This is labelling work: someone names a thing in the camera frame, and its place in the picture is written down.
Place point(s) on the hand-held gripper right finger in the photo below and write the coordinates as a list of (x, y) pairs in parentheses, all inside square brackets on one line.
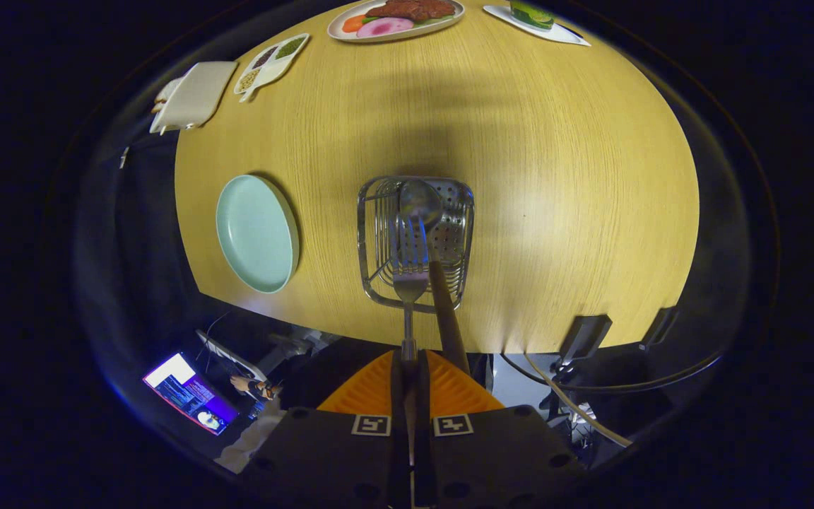
[(422, 389)]

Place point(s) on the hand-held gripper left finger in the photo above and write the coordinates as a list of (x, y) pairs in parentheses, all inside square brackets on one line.
[(398, 389)]

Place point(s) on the metal spoon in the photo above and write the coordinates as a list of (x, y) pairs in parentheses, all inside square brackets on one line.
[(446, 311)]

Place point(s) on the metal fork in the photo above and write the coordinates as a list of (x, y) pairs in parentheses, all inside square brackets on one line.
[(410, 283)]

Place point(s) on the white cloth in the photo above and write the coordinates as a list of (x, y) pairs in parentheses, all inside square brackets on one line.
[(251, 438)]

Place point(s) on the computer keyboard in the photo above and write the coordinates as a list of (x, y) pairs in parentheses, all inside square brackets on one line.
[(230, 355)]

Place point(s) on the lit computer monitor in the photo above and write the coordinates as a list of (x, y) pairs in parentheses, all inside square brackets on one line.
[(191, 392)]

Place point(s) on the teal round plate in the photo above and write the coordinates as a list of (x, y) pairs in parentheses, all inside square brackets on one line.
[(255, 233)]

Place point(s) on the black backdrop cloth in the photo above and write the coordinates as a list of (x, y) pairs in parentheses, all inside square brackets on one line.
[(145, 233)]

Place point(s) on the white divided seasoning tray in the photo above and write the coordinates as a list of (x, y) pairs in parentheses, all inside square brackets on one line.
[(273, 67)]

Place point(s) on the cream toaster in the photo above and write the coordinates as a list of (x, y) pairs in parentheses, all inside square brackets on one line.
[(198, 95)]

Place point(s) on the silver clip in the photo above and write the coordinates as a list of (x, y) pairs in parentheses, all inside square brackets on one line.
[(124, 157)]

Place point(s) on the pink round food slice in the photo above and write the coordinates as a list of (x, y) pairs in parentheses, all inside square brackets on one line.
[(384, 27)]

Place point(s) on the white plate with food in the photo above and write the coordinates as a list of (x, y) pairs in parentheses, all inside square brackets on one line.
[(336, 30)]

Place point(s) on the orange carrot slice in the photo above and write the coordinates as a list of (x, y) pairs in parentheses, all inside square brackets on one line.
[(352, 23)]

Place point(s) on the brown toast slice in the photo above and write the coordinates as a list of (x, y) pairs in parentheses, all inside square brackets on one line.
[(160, 106)]

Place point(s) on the white bread slice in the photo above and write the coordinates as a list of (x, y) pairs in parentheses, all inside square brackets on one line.
[(169, 90)]

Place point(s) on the brown meat piece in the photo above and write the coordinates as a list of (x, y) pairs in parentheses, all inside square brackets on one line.
[(410, 9)]

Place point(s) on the white square coaster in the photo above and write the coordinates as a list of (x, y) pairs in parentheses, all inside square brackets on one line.
[(569, 37)]

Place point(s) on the green label drink bottle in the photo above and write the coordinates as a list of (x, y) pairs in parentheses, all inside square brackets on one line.
[(531, 14)]

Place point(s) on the black table bracket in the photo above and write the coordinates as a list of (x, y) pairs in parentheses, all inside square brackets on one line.
[(660, 326), (584, 336)]

